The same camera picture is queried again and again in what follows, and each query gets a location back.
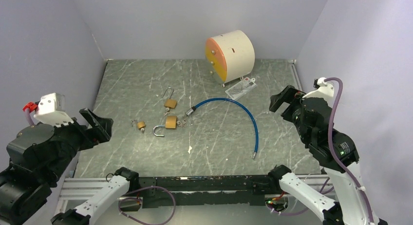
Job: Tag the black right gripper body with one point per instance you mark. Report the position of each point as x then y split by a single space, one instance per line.
292 95

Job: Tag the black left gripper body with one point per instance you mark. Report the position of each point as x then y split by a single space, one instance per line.
88 136

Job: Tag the small brass padlock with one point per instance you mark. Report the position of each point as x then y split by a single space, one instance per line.
140 125

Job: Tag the medium brass padlock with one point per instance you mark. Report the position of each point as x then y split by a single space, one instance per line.
170 123

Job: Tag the long shackle brass padlock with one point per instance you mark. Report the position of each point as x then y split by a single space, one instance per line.
169 103

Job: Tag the small keys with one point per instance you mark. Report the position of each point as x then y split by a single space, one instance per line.
181 123

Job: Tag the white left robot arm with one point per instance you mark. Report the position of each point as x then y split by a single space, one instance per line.
40 154

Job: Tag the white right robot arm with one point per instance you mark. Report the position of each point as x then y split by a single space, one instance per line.
335 151

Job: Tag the plastic card packet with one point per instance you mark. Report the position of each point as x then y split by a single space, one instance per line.
241 88

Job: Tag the round cream drawer cabinet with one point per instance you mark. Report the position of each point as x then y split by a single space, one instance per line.
231 56

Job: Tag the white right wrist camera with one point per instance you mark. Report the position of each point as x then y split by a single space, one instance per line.
323 89

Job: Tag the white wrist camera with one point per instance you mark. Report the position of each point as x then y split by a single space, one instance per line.
49 110
323 89

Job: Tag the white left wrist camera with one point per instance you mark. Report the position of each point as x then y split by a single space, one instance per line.
49 110

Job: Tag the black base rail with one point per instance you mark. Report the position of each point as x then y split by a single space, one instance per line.
253 190

